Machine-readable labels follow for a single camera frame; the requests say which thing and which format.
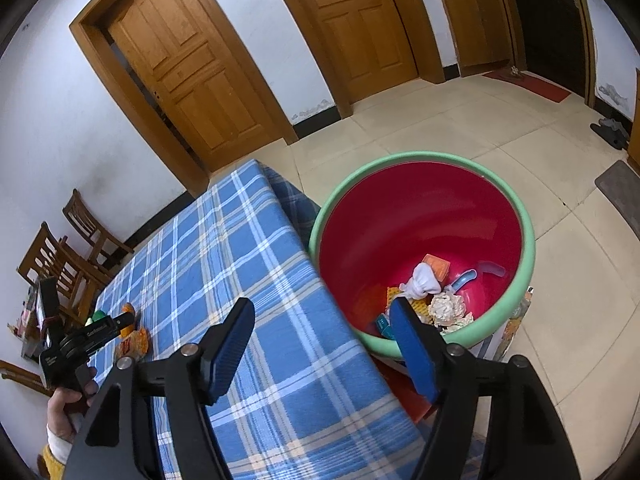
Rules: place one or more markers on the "person's left forearm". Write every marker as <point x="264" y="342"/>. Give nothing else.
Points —
<point x="52" y="455"/>

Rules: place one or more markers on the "blue plastic scoop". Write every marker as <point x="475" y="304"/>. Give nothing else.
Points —
<point x="462" y="280"/>

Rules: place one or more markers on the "person's left hand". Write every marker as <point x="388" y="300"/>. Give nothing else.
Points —
<point x="62" y="410"/>

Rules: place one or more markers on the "white glove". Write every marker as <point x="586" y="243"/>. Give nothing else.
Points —
<point x="422" y="282"/>

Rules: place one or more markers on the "orange snack packet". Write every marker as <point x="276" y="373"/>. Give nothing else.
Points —
<point x="137" y="342"/>

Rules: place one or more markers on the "white and teal box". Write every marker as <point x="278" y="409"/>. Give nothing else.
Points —
<point x="384" y="325"/>

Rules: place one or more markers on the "red floor mat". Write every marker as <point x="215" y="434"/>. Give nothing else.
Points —
<point x="540" y="86"/>

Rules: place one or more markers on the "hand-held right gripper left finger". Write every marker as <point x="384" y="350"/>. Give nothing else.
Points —
<point x="230" y="350"/>

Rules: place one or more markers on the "dark slipper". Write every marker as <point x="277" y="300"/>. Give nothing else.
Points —
<point x="602" y="134"/>
<point x="619" y="132"/>

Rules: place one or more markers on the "printed cardboard box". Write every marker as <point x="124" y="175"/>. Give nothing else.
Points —
<point x="517" y="320"/>

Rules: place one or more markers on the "green round container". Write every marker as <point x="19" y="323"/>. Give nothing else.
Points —
<point x="96" y="317"/>

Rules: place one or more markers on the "grey floor mat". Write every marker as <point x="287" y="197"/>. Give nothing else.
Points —
<point x="620" y="192"/>

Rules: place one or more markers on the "yellow foam net piece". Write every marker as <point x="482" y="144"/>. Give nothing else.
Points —
<point x="420" y="307"/>

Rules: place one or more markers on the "wooden door frame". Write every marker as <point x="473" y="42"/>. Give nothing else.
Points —
<point x="100" y="55"/>
<point x="425" y="45"/>

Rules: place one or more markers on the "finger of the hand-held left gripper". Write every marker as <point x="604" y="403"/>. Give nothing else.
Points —
<point x="107" y="329"/>

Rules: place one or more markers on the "blue plaid tablecloth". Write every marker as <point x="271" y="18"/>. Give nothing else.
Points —
<point x="225" y="240"/>

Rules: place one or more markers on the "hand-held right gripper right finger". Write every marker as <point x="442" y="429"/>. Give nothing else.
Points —
<point x="415" y="350"/>

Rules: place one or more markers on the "wooden side table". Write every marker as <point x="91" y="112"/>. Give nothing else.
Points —
<point x="27" y="346"/>

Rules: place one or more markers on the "red basin with green rim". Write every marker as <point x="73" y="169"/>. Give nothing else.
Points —
<point x="415" y="210"/>

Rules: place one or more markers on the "wooden chair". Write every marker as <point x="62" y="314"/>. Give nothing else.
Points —
<point x="45" y="255"/>
<point x="87" y="220"/>
<point x="20" y="372"/>

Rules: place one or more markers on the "small wooden cabinet door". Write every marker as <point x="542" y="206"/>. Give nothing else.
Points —
<point x="475" y="30"/>

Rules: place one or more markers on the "small orange box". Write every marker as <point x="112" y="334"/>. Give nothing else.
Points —
<point x="436" y="266"/>

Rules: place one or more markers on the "red plastic stool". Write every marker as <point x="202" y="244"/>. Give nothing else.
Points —
<point x="410" y="395"/>

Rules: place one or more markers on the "dark door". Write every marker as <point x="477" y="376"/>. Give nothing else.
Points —
<point x="545" y="20"/>

